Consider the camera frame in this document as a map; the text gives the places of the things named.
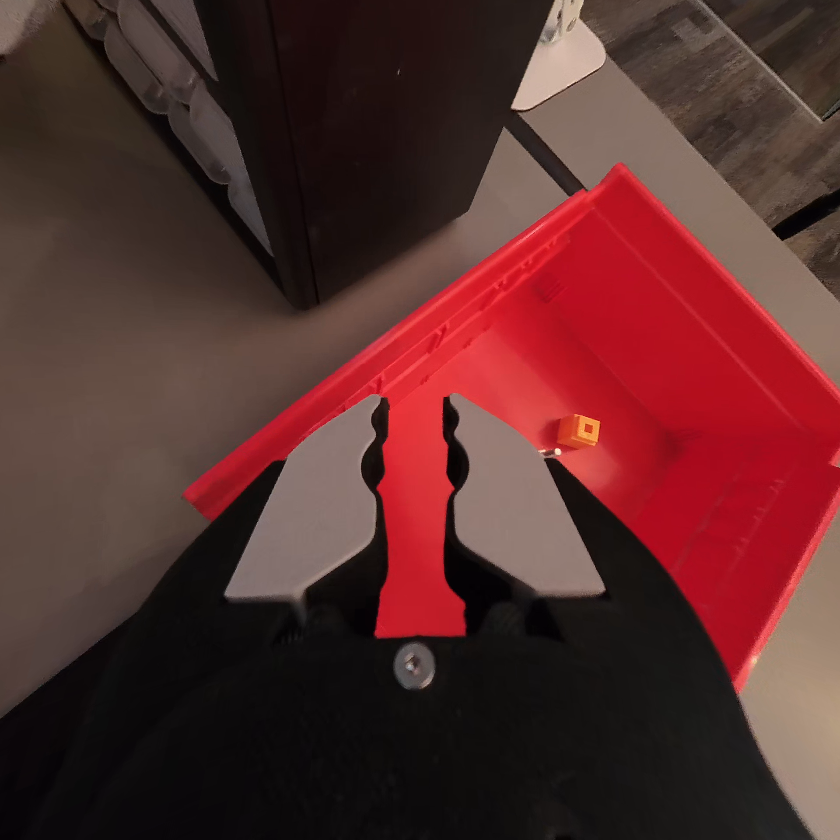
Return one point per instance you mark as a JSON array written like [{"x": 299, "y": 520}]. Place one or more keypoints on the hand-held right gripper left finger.
[{"x": 308, "y": 518}]

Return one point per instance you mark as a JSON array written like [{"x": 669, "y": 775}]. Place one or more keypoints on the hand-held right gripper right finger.
[{"x": 518, "y": 518}]

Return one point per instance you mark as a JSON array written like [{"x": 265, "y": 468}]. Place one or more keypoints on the orange cube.
[{"x": 577, "y": 430}]

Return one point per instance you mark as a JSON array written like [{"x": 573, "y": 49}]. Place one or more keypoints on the red storage bin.
[{"x": 656, "y": 315}]

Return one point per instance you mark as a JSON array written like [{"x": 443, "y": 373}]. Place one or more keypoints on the black drawer cabinet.
[{"x": 380, "y": 131}]

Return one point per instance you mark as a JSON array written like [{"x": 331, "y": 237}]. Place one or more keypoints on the white stand base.
[{"x": 564, "y": 72}]

